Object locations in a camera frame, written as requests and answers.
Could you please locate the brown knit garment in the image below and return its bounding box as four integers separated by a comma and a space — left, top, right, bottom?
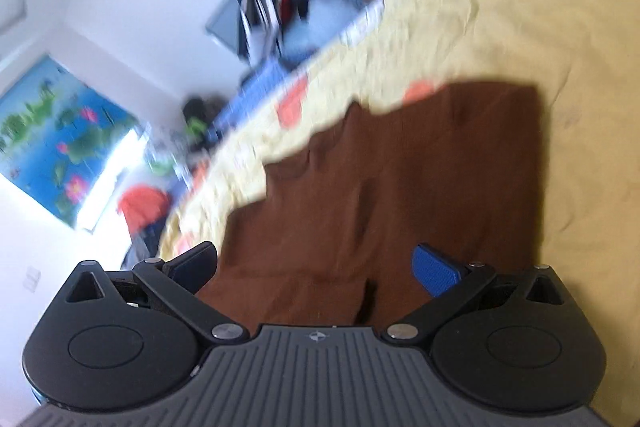
195, 79, 548, 329

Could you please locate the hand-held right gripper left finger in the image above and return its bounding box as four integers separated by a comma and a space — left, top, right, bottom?
63, 241, 251, 349

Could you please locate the grey flat panel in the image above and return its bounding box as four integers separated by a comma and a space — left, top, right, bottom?
205, 0, 251, 58

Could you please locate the orange cloth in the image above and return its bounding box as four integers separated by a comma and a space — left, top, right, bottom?
117, 186, 172, 234

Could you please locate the dark bag with green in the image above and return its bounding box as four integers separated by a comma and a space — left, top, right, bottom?
181, 94, 227, 150

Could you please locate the yellow printed bedsheet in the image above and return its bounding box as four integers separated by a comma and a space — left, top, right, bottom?
157, 0, 640, 415

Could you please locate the lotus pond wall poster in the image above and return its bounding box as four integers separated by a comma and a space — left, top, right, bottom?
0, 54, 139, 226

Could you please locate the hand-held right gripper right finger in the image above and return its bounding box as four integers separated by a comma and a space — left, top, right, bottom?
382, 243, 577, 350

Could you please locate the blue striped cloth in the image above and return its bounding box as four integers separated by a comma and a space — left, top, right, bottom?
214, 57, 307, 134

